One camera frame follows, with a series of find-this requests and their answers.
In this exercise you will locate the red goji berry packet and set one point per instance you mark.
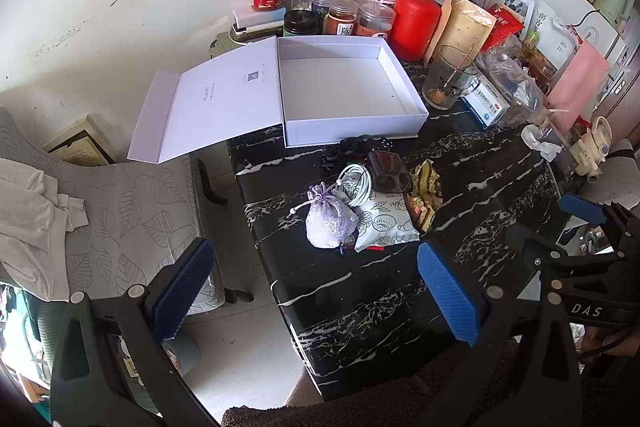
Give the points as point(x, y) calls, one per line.
point(505, 24)

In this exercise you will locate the pink cloth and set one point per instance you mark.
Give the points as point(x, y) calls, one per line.
point(580, 82)

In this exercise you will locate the white cloth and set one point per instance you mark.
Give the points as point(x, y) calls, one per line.
point(30, 227)

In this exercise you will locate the brown fleece garment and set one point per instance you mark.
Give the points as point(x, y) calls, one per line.
point(300, 414)

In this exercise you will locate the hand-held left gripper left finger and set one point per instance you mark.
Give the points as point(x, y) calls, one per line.
point(182, 289)

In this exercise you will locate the red canister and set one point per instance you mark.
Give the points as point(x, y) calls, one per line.
point(415, 24)

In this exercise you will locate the white appliance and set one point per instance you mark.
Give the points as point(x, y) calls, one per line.
point(595, 32)

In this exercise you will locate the brown crinkled snack packet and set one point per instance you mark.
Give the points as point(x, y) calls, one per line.
point(425, 194)

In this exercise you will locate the white patterned sachet packet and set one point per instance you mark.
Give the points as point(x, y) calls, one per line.
point(385, 222)

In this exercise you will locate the red snack packet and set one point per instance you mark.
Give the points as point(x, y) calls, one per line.
point(372, 248)

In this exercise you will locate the orange powder jar white label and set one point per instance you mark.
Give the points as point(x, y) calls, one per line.
point(341, 19)

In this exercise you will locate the lavender sachet pouch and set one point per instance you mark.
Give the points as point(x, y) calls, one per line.
point(330, 222)

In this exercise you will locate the crumpled white tissue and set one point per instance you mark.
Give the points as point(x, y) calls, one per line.
point(540, 142)

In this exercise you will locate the dark green jar black lid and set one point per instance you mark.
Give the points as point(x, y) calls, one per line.
point(301, 24)

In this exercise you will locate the dark translucent small case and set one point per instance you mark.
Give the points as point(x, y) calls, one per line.
point(390, 172)

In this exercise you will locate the green mat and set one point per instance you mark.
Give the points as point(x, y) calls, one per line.
point(222, 44)

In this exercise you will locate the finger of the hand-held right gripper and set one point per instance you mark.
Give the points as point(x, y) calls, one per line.
point(582, 207)
point(535, 249)

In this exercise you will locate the person's right hand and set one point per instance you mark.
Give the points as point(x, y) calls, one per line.
point(617, 347)

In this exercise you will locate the grey leaf-pattern chair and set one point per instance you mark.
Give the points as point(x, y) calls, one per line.
point(130, 217)

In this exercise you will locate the beige plastic toy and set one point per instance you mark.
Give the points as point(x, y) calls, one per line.
point(590, 152)

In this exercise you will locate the blue and white medicine box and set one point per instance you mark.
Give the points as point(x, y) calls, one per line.
point(487, 107)

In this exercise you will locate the thin wooden stick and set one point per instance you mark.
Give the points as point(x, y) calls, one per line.
point(457, 69)

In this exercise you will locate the clear jar with orange label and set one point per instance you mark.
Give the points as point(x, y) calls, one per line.
point(375, 22)

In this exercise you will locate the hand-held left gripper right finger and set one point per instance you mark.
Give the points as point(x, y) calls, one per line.
point(447, 297)

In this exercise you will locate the kraft paper pouch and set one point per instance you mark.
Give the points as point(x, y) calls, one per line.
point(467, 27)

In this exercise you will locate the white card with dark photo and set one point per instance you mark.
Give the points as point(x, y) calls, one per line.
point(517, 4)

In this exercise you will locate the white gift box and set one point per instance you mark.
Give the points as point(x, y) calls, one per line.
point(340, 82)

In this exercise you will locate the white paper bag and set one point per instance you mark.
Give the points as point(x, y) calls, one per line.
point(550, 34)

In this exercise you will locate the drinking glass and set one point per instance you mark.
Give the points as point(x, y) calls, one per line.
point(440, 72)

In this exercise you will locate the clear plastic bag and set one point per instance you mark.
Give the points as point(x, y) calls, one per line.
point(520, 82)

